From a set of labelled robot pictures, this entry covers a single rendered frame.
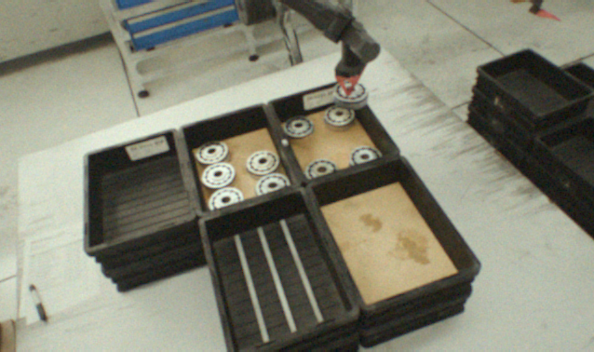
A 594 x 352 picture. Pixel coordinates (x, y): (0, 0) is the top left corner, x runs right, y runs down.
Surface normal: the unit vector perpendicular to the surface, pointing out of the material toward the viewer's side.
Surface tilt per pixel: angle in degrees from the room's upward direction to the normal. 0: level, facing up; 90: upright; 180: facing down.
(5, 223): 0
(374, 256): 0
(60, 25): 90
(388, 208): 0
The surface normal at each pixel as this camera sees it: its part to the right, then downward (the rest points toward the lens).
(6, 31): 0.39, 0.66
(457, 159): -0.11, -0.67
